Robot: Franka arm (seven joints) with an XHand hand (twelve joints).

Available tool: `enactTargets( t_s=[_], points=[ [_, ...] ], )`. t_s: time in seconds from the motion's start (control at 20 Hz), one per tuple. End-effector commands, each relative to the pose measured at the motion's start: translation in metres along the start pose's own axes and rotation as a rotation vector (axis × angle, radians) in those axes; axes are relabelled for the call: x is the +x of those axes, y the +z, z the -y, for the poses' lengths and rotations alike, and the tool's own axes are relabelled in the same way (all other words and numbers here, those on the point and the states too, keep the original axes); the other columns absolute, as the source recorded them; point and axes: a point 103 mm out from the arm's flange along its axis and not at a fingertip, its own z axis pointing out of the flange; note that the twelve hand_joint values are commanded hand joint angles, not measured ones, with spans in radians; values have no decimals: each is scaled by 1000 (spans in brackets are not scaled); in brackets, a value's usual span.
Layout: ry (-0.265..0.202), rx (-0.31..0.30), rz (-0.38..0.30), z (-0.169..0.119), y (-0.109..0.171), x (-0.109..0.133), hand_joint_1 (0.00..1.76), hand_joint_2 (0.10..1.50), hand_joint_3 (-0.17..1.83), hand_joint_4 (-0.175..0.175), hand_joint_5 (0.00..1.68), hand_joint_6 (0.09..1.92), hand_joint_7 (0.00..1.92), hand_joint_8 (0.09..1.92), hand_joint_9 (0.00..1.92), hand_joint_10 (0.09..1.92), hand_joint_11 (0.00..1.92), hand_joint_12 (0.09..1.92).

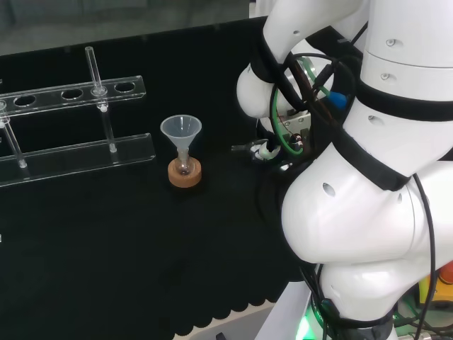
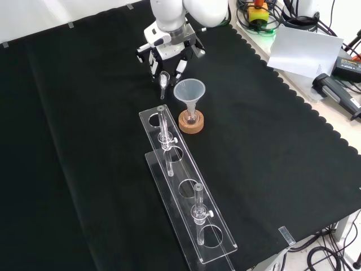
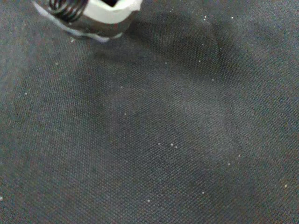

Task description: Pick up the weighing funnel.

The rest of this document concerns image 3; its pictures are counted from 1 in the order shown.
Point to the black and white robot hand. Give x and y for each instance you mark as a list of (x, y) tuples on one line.
[(112, 12)]

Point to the black bench cloth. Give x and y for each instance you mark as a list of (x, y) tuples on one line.
[(149, 130)]

